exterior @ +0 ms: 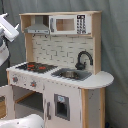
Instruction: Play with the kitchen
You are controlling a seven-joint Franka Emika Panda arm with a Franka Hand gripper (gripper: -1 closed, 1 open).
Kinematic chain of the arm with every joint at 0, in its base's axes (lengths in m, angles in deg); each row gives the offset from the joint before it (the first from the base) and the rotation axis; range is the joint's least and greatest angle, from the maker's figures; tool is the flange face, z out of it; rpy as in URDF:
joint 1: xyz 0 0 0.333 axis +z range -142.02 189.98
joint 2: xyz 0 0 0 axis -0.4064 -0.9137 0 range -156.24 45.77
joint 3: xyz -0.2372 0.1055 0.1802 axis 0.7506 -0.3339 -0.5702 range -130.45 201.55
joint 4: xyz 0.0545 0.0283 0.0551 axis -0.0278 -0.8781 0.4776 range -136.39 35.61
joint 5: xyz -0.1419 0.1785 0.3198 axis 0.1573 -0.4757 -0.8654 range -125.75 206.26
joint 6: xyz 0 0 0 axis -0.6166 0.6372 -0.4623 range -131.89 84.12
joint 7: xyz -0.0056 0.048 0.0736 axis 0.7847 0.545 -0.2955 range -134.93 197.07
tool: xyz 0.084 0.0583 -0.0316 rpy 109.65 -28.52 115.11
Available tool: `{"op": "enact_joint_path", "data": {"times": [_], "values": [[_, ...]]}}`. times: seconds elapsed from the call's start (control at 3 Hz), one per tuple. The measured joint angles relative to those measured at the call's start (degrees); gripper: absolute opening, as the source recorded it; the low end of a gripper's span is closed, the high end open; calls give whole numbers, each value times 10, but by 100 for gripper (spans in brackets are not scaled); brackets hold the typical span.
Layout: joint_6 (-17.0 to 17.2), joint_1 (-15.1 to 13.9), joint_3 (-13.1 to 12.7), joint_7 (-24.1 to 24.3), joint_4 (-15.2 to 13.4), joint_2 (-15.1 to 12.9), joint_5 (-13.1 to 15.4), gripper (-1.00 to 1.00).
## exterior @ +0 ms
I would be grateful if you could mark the white fridge door with dispenser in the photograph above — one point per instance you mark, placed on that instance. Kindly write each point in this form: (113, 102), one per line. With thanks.
(62, 106)

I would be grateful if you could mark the white open oven door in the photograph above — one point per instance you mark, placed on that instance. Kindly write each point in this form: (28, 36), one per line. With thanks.
(6, 103)

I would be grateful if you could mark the grey range hood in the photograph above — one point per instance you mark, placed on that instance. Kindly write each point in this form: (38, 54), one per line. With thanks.
(39, 25)

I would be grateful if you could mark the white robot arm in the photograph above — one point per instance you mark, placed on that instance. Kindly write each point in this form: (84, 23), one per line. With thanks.
(30, 121)

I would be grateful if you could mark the black microwave keypad panel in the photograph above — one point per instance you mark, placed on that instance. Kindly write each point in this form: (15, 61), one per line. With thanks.
(81, 28)

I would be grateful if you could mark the right red stove knob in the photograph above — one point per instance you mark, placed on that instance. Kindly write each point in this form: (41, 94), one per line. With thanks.
(33, 84)

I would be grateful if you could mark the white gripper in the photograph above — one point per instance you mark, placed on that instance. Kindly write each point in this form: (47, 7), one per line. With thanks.
(7, 30)

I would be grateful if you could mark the black toy stovetop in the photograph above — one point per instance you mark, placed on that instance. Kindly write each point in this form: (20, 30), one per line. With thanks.
(36, 67)

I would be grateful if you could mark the red stove knob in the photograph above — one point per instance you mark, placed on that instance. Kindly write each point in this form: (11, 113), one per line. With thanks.
(33, 84)
(15, 79)

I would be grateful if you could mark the left red stove knob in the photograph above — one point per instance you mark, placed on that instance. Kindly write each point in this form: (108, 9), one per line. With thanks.
(15, 79)

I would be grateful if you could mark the grey toy sink basin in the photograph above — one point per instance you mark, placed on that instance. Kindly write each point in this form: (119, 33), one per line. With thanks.
(72, 74)

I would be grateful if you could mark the white wooden toy kitchen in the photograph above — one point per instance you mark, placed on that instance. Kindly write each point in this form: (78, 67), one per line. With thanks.
(62, 52)

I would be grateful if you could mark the black toy faucet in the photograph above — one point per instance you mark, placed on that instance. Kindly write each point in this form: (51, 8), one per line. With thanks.
(81, 65)

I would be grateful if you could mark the white toy microwave door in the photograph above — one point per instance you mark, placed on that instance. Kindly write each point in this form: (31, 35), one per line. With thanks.
(62, 24)

